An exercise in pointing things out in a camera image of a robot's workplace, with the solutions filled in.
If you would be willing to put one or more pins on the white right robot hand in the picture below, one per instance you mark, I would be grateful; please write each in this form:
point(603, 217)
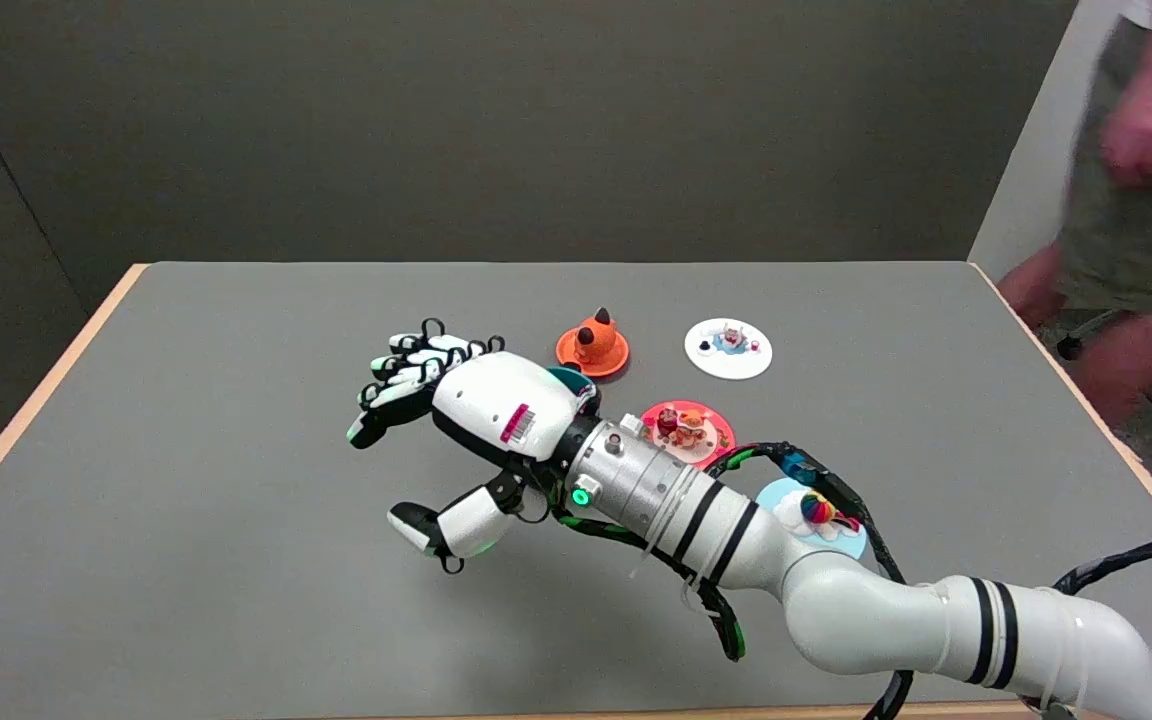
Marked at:
point(496, 400)

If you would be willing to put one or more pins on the white cup lid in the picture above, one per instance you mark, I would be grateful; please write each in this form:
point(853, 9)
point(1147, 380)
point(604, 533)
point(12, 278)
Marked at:
point(731, 362)

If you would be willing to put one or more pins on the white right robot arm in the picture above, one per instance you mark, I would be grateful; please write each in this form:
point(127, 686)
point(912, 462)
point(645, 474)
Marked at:
point(836, 600)

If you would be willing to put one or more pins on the dark teal cup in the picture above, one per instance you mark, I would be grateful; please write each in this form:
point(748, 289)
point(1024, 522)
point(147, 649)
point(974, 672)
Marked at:
point(568, 378)

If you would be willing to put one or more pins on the orange fox cup lid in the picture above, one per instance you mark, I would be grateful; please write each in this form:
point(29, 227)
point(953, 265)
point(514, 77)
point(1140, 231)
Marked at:
point(593, 345)

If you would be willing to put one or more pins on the red cup lid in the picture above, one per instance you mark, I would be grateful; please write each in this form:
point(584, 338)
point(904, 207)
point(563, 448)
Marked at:
point(708, 432)

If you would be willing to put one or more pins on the light blue rainbow cup lid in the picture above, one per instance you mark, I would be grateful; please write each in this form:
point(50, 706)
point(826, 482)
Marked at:
point(838, 541)

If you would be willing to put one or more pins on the office chair base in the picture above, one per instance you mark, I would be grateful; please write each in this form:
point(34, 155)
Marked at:
point(1069, 347)

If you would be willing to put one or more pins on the person in khaki shorts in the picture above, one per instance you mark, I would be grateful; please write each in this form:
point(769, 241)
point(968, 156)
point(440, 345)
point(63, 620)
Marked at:
point(1136, 220)

